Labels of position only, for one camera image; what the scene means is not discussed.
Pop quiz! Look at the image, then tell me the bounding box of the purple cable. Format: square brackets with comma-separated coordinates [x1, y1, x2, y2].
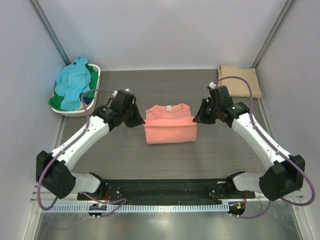
[36, 89, 128, 217]
[208, 76, 315, 220]

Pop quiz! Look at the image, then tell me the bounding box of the salmon pink t shirt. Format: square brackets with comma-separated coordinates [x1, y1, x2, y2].
[144, 103, 197, 145]

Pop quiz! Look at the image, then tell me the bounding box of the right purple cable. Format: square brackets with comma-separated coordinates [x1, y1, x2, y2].
[208, 76, 315, 220]

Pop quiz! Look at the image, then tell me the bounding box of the white slotted cable duct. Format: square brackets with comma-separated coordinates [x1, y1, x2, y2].
[47, 202, 229, 214]

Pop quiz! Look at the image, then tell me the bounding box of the folded beige t shirt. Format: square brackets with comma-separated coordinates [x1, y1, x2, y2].
[218, 65, 262, 99]

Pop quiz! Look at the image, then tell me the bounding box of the white plastic laundry basket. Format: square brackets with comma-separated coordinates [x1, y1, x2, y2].
[49, 63, 101, 117]

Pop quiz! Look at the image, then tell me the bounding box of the left aluminium frame post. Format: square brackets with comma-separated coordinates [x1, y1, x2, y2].
[29, 0, 71, 66]

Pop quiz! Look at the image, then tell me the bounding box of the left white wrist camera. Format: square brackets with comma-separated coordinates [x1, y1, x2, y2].
[112, 88, 133, 97]

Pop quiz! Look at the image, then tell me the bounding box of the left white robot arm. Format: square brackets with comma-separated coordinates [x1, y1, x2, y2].
[36, 89, 145, 200]

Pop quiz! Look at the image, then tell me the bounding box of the right aluminium frame post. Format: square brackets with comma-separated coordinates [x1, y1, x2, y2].
[251, 0, 297, 69]

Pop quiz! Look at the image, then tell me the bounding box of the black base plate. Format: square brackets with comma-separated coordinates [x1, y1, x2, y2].
[89, 178, 256, 206]

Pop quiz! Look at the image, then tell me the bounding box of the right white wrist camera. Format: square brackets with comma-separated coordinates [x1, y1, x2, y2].
[207, 81, 219, 90]

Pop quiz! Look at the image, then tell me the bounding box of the light blue t shirt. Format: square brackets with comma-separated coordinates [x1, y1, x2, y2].
[54, 57, 91, 112]

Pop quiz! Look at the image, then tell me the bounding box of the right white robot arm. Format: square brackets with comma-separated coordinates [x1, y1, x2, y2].
[193, 83, 305, 201]

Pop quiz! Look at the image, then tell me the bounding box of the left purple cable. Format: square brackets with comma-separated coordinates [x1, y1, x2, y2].
[36, 89, 128, 217]

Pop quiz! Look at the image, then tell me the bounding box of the aluminium frame post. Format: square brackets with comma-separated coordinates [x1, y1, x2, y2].
[29, 0, 71, 66]
[251, 0, 297, 69]

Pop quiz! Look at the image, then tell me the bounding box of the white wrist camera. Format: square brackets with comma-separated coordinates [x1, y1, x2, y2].
[207, 81, 219, 90]
[112, 88, 133, 97]

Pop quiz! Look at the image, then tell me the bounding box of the green t shirt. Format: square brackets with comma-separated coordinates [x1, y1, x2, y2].
[48, 65, 97, 111]

